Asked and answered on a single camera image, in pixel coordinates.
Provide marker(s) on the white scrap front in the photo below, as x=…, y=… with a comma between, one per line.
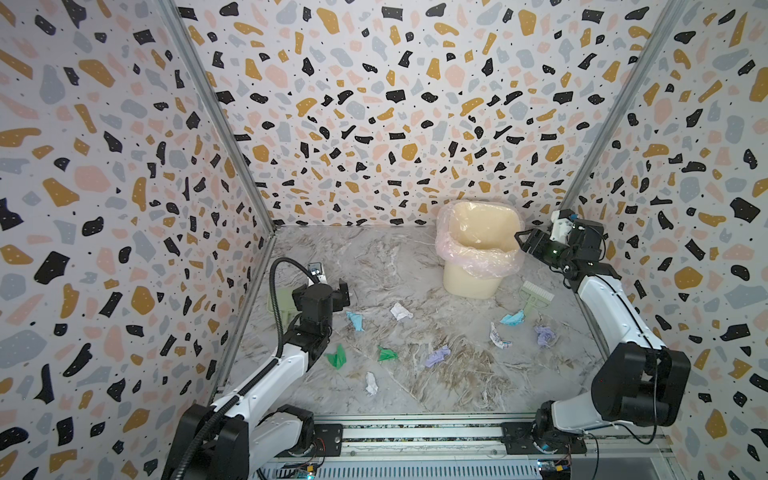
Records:
x=371, y=384

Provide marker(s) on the left corner aluminium post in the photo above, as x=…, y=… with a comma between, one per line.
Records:
x=178, y=33

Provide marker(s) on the green scrap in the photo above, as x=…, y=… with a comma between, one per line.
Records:
x=337, y=359
x=386, y=354

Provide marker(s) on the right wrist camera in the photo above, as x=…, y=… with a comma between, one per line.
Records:
x=562, y=223

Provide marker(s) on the white scrap centre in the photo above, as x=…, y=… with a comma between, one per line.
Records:
x=400, y=312

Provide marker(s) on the green dustpan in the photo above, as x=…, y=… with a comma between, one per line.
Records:
x=286, y=304

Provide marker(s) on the pink plastic bin liner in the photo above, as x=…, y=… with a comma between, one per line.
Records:
x=477, y=258

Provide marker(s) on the cyan scrap right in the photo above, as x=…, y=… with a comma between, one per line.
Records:
x=513, y=319

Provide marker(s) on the lavender scrap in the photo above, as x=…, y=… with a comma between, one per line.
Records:
x=437, y=356
x=546, y=337

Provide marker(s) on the green scrap centre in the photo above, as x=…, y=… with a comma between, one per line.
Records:
x=386, y=354

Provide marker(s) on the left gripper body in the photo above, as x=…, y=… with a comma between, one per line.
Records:
x=335, y=302

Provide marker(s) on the light blue scrap centre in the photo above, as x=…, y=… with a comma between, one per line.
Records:
x=356, y=320

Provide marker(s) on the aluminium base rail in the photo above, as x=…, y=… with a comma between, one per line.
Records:
x=465, y=446

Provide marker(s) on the cream trash bin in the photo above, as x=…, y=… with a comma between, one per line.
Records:
x=477, y=252

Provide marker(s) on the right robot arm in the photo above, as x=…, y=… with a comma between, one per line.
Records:
x=642, y=381

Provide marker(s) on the green hand brush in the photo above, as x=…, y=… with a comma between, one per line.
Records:
x=535, y=297

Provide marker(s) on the right corner aluminium post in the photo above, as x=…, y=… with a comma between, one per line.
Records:
x=669, y=16

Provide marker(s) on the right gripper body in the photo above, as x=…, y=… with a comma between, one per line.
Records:
x=537, y=243

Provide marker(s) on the corner aluminium post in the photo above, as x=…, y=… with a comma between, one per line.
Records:
x=669, y=16
x=178, y=33

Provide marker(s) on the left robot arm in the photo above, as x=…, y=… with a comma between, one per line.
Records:
x=258, y=396

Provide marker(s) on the white printed scrap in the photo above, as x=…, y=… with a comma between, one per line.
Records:
x=496, y=339

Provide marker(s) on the green scrap left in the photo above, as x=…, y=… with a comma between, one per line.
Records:
x=337, y=359

